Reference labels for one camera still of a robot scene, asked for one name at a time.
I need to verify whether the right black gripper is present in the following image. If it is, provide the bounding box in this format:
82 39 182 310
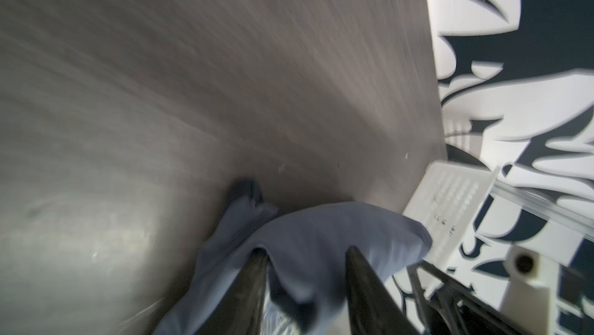
345 246 528 335

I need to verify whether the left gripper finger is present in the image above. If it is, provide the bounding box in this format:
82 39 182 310
196 248 269 335

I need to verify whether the blue-grey tank top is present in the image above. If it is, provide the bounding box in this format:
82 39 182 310
156 178 433 334

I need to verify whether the white plastic laundry basket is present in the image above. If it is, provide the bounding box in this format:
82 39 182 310
403 161 497 270

